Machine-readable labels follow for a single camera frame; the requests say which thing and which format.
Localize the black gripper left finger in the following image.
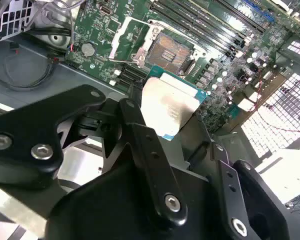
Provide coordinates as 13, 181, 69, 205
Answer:
0, 84, 189, 238

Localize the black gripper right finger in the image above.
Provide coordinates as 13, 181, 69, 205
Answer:
194, 113, 291, 240

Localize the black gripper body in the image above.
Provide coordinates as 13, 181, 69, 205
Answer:
45, 159, 232, 240

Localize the silver green CPU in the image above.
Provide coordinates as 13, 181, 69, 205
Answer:
141, 65, 208, 142

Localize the silver socket cover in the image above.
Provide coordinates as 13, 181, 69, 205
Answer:
108, 16, 153, 63

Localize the thin wire locking lever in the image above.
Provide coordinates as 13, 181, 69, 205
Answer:
177, 58, 198, 77

